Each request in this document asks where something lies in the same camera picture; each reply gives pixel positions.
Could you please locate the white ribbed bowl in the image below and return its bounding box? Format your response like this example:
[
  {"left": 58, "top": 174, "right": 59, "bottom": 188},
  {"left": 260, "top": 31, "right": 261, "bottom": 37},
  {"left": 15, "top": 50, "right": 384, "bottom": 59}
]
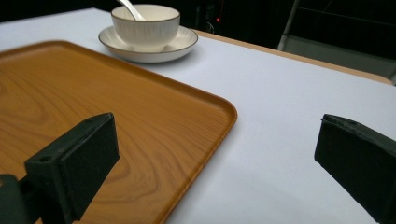
[{"left": 110, "top": 4, "right": 181, "bottom": 49}]

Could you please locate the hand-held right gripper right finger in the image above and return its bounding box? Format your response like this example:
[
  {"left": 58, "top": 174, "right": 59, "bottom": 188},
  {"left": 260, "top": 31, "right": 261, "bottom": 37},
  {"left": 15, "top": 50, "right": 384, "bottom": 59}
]
[{"left": 314, "top": 113, "right": 396, "bottom": 224}]

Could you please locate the wooden tray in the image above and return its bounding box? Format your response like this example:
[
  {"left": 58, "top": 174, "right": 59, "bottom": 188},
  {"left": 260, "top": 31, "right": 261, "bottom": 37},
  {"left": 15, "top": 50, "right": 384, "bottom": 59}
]
[{"left": 0, "top": 39, "right": 238, "bottom": 224}]

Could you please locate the white spoon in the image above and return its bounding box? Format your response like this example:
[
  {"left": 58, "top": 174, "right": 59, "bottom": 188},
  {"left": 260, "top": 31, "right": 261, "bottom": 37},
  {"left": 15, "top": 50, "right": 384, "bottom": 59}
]
[{"left": 116, "top": 0, "right": 147, "bottom": 22}]

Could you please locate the metal stand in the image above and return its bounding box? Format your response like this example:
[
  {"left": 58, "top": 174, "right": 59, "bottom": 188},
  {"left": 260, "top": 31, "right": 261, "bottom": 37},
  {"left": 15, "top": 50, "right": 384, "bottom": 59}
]
[{"left": 276, "top": 0, "right": 396, "bottom": 86}]

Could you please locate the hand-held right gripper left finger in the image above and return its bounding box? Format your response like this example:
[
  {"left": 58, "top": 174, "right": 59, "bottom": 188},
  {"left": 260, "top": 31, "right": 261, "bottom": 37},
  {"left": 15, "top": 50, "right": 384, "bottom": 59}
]
[{"left": 19, "top": 112, "right": 120, "bottom": 224}]

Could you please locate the white saucer plate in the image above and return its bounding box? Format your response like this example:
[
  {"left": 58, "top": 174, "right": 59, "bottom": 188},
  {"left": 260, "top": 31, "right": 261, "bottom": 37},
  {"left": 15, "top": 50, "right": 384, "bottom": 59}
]
[{"left": 98, "top": 25, "right": 199, "bottom": 64}]

